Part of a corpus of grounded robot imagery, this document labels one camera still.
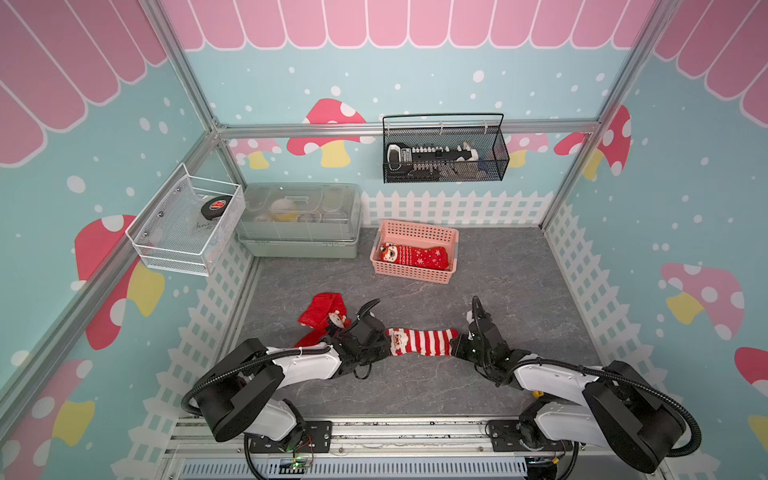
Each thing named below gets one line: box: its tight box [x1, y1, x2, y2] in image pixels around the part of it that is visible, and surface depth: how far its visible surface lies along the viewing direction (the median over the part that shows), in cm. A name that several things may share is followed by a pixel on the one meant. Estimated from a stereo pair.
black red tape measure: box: [201, 195, 232, 221], surface depth 79 cm
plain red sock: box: [294, 292, 346, 348], surface depth 99 cm
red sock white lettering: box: [380, 242, 449, 271], surface depth 108 cm
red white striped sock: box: [385, 328, 459, 357], surface depth 91 cm
